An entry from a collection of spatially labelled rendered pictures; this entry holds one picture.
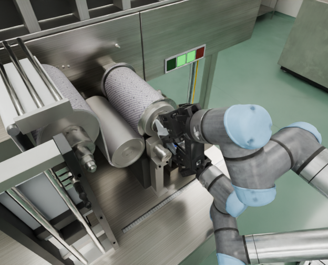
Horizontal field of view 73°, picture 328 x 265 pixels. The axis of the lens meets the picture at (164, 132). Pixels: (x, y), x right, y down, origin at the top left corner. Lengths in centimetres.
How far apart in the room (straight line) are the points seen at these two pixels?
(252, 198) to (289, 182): 184
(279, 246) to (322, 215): 153
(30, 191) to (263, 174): 43
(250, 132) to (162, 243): 59
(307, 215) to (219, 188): 154
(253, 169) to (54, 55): 67
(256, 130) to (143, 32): 66
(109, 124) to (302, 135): 52
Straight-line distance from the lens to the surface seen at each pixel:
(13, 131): 51
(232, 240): 74
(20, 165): 42
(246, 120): 37
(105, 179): 100
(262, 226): 199
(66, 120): 54
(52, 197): 53
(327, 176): 51
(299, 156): 51
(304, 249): 74
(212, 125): 42
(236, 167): 43
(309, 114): 305
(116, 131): 70
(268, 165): 45
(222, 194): 69
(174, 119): 54
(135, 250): 87
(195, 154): 56
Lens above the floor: 173
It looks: 47 degrees down
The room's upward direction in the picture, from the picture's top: straight up
